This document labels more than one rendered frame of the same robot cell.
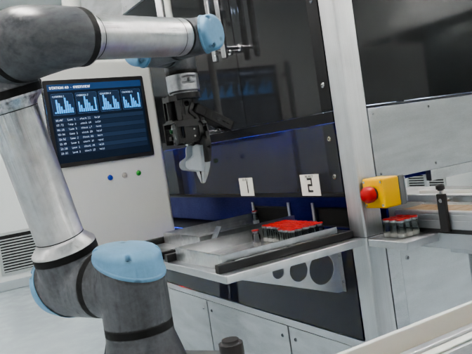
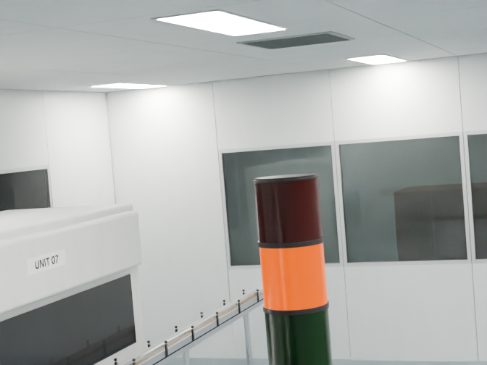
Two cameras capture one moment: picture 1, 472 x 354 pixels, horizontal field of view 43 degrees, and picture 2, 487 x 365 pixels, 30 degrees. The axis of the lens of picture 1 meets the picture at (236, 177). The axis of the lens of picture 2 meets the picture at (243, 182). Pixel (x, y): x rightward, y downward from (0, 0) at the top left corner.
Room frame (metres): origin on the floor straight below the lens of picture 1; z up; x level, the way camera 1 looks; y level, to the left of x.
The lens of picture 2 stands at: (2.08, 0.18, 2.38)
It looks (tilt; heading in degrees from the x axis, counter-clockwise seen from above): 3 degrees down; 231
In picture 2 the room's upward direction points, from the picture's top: 5 degrees counter-clockwise
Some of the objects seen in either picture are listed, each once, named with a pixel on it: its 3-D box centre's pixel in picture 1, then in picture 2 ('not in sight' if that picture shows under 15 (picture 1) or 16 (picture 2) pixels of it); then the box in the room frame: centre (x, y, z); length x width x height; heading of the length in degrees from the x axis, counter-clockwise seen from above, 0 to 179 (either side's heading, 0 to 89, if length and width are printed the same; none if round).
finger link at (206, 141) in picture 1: (203, 143); not in sight; (1.39, 0.06, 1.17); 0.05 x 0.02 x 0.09; 30
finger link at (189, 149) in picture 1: (190, 164); not in sight; (1.41, 0.10, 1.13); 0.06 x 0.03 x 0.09; 120
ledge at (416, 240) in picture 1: (407, 238); not in sight; (1.46, -0.39, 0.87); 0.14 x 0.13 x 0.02; 120
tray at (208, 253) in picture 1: (255, 244); not in sight; (1.55, -0.02, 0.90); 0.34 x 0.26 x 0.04; 120
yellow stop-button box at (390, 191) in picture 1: (383, 191); not in sight; (1.45, -0.35, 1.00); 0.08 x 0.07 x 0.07; 120
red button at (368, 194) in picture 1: (369, 194); not in sight; (1.43, -0.31, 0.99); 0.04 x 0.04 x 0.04; 30
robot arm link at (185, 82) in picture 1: (183, 85); not in sight; (1.40, 0.09, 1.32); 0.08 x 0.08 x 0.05
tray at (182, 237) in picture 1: (228, 229); not in sight; (1.90, 0.05, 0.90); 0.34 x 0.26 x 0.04; 120
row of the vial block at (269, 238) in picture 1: (282, 234); not in sight; (1.59, -0.10, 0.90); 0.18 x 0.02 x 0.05; 30
